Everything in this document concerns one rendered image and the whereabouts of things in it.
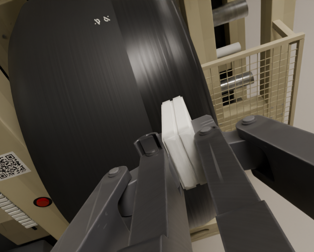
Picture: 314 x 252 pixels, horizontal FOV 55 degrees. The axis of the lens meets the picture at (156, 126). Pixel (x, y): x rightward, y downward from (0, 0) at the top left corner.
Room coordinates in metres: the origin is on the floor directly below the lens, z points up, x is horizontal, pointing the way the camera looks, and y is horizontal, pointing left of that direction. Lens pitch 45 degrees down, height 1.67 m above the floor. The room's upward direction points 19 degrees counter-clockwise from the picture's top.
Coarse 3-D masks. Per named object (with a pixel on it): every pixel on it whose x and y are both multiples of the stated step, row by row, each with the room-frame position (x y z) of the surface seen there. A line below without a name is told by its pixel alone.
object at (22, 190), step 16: (0, 80) 0.57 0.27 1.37; (0, 96) 0.53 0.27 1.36; (0, 112) 0.49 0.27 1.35; (0, 128) 0.48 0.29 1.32; (16, 128) 0.50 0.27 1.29; (0, 144) 0.48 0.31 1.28; (16, 144) 0.48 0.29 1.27; (16, 176) 0.48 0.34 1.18; (32, 176) 0.48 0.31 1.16; (16, 192) 0.48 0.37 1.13; (32, 192) 0.48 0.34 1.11; (32, 208) 0.48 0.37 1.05; (48, 208) 0.48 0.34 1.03; (48, 224) 0.48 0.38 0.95; (64, 224) 0.48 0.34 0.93
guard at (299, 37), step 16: (256, 48) 0.87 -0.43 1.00; (288, 48) 0.86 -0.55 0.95; (208, 64) 0.87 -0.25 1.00; (272, 64) 0.87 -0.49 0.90; (256, 80) 0.87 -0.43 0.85; (272, 80) 0.87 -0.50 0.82; (224, 96) 0.88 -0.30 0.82; (240, 96) 0.87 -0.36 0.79; (256, 96) 0.87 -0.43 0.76; (272, 96) 0.87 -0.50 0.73; (288, 96) 0.87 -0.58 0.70; (224, 112) 0.88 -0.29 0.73
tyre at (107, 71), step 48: (48, 0) 0.55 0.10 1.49; (96, 0) 0.50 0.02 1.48; (144, 0) 0.46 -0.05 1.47; (48, 48) 0.44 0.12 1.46; (96, 48) 0.41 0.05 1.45; (144, 48) 0.39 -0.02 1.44; (192, 48) 0.40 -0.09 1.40; (48, 96) 0.37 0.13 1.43; (96, 96) 0.35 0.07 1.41; (144, 96) 0.34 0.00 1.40; (192, 96) 0.33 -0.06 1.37; (48, 144) 0.33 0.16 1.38; (96, 144) 0.31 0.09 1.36; (48, 192) 0.32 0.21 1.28; (192, 192) 0.26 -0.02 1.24
